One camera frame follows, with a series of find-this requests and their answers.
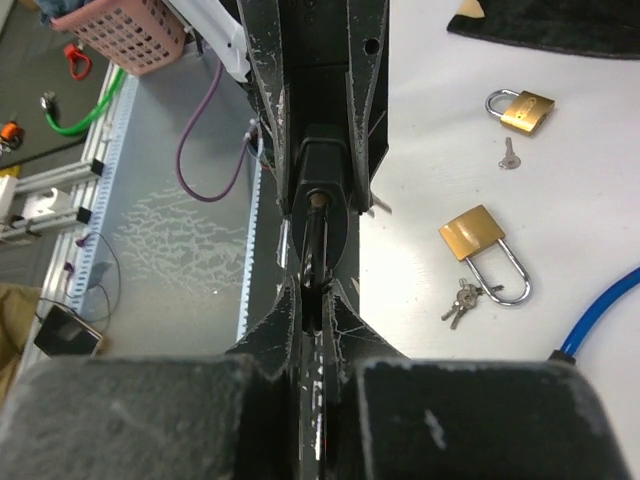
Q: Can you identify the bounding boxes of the blue cable duct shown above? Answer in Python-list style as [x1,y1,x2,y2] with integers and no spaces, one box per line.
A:
[68,73,138,310]

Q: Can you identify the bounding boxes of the pink plastic basket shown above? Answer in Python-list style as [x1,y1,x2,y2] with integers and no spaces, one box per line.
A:
[51,0,186,76]

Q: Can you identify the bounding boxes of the blue cable lock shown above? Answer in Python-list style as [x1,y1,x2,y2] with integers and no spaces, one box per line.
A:
[548,268,639,365]

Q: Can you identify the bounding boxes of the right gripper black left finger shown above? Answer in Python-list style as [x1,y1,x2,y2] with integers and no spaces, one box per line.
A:
[1,279,300,479]

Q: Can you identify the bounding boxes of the small brass padlock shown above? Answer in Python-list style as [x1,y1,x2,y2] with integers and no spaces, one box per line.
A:
[484,89,555,136]

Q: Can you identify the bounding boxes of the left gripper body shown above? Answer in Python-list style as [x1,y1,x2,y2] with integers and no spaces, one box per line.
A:
[279,0,348,135]

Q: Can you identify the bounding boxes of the small silver key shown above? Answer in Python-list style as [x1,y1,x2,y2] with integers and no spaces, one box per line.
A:
[498,137,521,170]

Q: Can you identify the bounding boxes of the long-shackle brass padlock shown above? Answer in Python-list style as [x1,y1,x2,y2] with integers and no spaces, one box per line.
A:
[439,205,532,307]

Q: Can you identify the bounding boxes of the long padlock keys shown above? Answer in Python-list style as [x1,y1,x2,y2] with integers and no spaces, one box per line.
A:
[441,278,485,330]

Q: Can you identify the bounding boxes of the black floral plush pillow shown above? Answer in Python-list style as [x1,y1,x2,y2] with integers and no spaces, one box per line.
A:
[447,0,639,60]

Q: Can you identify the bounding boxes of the green cable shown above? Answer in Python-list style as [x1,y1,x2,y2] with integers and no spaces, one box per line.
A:
[42,67,126,136]

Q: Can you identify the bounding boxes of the black padlock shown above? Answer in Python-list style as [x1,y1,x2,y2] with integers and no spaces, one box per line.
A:
[291,124,349,333]

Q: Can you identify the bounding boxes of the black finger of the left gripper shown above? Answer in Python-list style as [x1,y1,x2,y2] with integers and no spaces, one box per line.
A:
[346,1,390,213]
[237,0,291,216]

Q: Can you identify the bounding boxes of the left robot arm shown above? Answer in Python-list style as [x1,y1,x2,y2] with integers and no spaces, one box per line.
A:
[172,1,390,214]

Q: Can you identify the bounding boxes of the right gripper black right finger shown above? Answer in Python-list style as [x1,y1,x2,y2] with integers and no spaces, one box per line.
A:
[323,281,630,479]

